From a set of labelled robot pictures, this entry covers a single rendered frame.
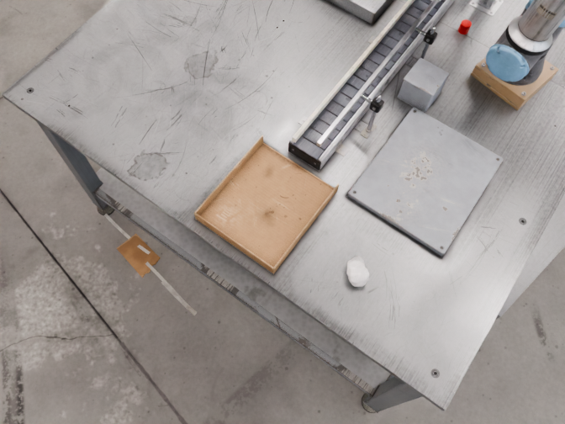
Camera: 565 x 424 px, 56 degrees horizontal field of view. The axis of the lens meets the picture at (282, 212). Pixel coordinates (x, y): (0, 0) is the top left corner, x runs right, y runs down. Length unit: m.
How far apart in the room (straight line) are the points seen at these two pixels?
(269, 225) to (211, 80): 0.51
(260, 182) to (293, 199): 0.10
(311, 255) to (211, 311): 0.90
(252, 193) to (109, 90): 0.55
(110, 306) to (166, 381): 0.39
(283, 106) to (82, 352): 1.27
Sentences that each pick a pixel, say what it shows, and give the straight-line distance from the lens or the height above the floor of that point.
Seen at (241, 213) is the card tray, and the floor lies 0.83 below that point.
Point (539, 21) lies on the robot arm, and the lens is 1.47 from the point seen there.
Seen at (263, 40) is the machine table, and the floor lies 0.83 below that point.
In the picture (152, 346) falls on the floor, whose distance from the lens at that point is 2.21.
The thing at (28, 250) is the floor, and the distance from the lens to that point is 2.48.
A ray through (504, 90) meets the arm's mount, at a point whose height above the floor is 0.87.
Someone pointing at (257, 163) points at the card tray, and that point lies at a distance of 1.49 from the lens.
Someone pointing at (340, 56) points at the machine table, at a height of 0.83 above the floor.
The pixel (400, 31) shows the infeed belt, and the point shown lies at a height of 0.88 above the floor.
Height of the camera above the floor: 2.13
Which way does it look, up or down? 66 degrees down
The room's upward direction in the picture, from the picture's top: 4 degrees clockwise
